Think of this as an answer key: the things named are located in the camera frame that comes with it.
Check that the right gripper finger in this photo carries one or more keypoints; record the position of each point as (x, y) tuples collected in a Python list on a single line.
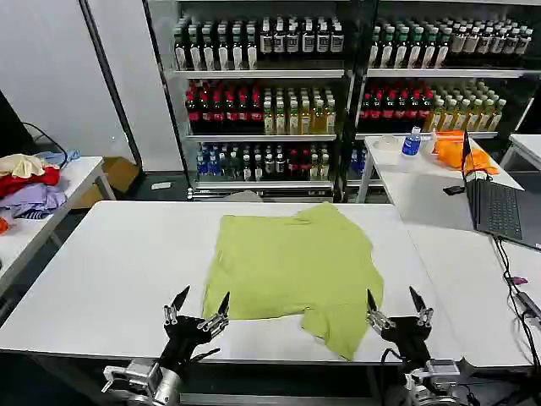
[(424, 313), (376, 317)]

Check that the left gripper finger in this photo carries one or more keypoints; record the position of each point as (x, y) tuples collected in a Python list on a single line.
[(219, 315), (172, 311)]

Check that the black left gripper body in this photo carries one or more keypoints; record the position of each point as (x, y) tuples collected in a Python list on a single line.
[(182, 334)]

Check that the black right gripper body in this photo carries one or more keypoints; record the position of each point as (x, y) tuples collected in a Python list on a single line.
[(409, 338)]

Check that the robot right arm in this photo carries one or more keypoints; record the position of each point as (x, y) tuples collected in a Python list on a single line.
[(437, 378)]

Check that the light green t-shirt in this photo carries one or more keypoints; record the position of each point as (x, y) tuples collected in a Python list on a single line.
[(291, 270)]

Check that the small pink clip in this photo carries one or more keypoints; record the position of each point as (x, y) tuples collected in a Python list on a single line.
[(520, 280)]

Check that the grey chair back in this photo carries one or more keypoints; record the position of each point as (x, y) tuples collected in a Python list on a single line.
[(243, 196)]

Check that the small black device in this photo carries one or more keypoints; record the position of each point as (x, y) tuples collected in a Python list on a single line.
[(453, 189)]

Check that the black laptop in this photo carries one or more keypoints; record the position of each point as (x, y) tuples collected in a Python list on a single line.
[(496, 207)]

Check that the cardboard box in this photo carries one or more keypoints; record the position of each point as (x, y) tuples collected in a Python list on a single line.
[(112, 177)]

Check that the white side table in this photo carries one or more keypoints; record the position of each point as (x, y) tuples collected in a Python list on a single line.
[(38, 220)]

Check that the orange cloth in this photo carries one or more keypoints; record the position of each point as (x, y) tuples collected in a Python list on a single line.
[(462, 152)]

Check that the clear bottle with blue label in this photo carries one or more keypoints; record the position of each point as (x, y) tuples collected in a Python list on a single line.
[(409, 144)]

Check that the roll of clear tape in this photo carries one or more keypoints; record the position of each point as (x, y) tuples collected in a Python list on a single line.
[(386, 143)]

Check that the lilac cloth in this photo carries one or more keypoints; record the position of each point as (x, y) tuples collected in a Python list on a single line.
[(31, 201)]

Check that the light blue cloth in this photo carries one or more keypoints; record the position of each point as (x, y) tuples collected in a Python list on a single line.
[(69, 155)]

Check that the small orange cloth scrap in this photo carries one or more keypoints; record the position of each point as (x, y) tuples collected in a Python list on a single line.
[(2, 225)]

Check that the small white desk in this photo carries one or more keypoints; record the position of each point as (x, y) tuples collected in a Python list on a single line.
[(524, 148)]

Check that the red cloth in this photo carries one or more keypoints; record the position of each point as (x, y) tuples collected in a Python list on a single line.
[(29, 179)]

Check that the cream cloth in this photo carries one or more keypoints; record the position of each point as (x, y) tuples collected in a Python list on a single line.
[(23, 164)]

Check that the metal shelf with bottles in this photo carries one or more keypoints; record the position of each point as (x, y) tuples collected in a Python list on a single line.
[(439, 76), (262, 93)]

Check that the black slanted pole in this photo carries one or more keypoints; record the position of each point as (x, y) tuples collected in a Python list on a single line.
[(112, 84)]

